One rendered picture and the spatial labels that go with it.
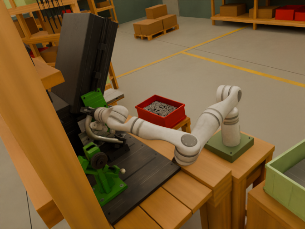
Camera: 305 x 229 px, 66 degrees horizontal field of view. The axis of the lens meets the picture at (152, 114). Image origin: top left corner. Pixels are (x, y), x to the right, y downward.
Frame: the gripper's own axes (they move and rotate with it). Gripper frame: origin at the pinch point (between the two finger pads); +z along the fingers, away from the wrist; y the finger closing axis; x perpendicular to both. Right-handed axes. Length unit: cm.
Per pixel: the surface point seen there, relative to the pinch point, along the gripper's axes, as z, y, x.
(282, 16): 161, -402, -347
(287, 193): -73, -64, 9
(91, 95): 2.9, 1.8, -9.3
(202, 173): -43, -46, 12
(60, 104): 12.7, 13.0, 0.4
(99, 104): 2.9, -3.7, -6.1
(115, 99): 14.9, -17.4, -13.8
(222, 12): 333, -389, -405
